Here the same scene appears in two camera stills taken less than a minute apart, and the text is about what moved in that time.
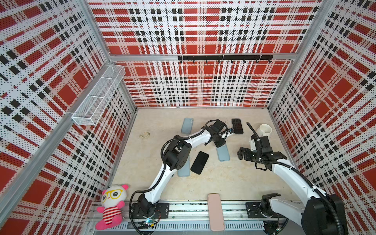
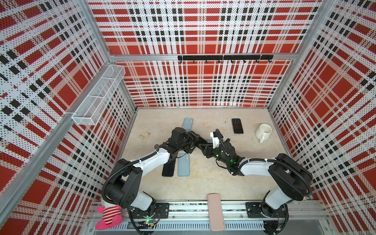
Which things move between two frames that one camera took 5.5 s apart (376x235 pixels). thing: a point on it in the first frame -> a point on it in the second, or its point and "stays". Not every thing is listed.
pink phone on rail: x=215 y=212 stays
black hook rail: x=231 y=58 stays
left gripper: x=221 y=142 -> x=191 y=136
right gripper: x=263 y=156 -> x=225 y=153
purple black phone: x=237 y=126 stays
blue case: x=187 y=126 stays
